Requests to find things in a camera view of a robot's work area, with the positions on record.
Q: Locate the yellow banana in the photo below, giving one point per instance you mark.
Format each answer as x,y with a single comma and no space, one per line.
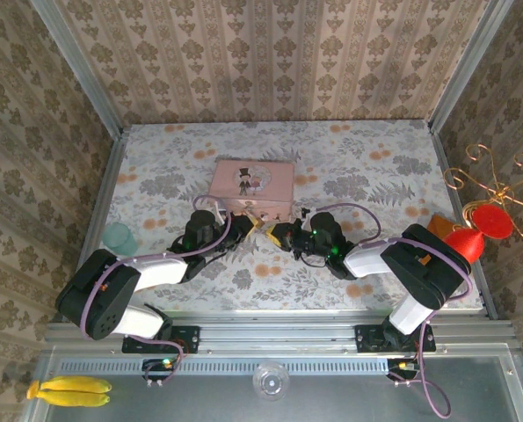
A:
78,383
74,399

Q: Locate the aluminium corner post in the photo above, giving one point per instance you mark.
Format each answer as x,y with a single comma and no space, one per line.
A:
467,66
78,66

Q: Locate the pink tin box with couple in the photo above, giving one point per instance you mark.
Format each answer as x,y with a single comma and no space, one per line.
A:
254,182

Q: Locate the clear drinking glass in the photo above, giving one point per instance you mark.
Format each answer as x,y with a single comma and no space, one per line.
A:
270,381

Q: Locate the aluminium side rail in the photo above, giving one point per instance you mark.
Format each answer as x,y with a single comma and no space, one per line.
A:
445,167
107,184

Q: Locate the small black connector board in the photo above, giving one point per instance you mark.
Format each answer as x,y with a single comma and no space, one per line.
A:
159,368
402,368

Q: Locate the pale green translucent cup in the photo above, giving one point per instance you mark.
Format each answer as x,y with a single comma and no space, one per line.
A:
118,239

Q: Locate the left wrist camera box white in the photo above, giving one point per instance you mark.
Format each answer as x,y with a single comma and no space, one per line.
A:
220,212

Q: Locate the black base plate right arm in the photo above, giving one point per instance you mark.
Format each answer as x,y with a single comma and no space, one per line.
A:
368,338

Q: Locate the red hourglass shaped object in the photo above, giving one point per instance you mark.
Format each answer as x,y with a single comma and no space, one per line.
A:
485,224

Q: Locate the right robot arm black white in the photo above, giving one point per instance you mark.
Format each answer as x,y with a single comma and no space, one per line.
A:
423,272

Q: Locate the black base plate left arm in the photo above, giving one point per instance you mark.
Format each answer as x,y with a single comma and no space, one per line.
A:
186,340

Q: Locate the aluminium front rail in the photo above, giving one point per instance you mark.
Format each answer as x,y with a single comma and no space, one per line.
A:
278,336

